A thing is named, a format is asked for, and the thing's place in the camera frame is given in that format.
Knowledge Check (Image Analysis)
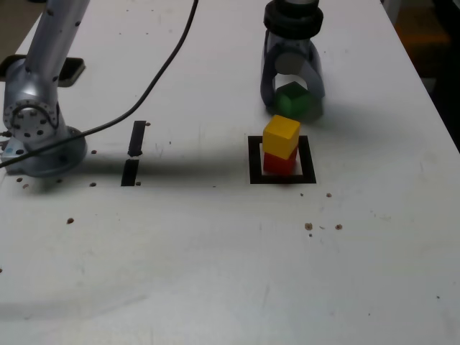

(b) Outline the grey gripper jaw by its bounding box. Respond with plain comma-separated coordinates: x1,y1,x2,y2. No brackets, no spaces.
259,31,285,109
275,38,326,100

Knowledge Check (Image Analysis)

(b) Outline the green cube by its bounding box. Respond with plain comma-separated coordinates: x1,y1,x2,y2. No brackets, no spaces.
275,81,312,120

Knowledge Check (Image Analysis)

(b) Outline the black cable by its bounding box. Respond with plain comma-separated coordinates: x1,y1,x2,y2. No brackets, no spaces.
0,0,201,169

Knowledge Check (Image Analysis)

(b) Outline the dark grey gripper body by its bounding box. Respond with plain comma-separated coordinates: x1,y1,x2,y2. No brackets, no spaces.
264,30,319,58

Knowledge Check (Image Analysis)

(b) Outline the black tape square outline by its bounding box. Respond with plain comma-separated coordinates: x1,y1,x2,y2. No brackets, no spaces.
247,134,317,185

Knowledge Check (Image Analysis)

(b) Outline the red cube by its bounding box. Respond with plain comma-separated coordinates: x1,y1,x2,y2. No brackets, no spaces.
262,147,299,176

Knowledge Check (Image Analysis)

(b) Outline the black tape strip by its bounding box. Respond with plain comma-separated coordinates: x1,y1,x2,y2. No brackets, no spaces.
120,120,147,187

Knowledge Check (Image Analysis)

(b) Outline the black flat plate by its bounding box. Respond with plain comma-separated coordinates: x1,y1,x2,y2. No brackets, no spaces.
0,55,86,88

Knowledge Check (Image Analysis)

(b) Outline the yellow cube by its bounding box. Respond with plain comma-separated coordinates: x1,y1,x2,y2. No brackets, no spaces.
262,114,302,160

